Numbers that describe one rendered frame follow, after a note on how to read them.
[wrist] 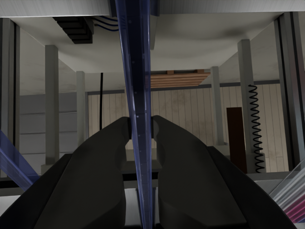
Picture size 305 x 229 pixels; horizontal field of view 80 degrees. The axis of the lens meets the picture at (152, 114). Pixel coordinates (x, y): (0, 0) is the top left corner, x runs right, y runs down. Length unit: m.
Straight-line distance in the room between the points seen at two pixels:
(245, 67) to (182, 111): 3.43
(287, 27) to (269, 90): 4.08
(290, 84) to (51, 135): 0.69
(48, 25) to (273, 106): 4.45
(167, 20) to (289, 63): 0.34
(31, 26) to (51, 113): 0.25
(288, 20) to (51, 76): 0.70
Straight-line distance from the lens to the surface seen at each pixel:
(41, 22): 0.60
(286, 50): 0.62
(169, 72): 2.88
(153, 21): 0.46
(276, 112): 4.70
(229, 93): 4.34
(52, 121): 0.66
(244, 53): 0.72
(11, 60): 0.59
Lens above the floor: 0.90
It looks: 4 degrees down
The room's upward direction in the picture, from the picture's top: 177 degrees clockwise
